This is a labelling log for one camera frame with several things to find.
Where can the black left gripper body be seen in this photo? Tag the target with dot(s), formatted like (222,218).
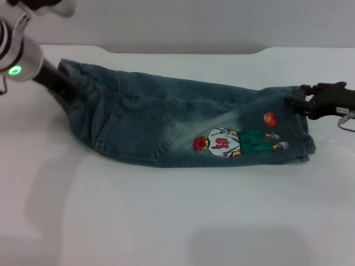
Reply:
(54,79)

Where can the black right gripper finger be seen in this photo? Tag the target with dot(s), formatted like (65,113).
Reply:
(298,104)
(309,89)

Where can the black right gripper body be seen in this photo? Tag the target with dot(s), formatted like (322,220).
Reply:
(332,101)

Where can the blue denim shorts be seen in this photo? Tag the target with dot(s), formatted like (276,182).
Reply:
(152,124)

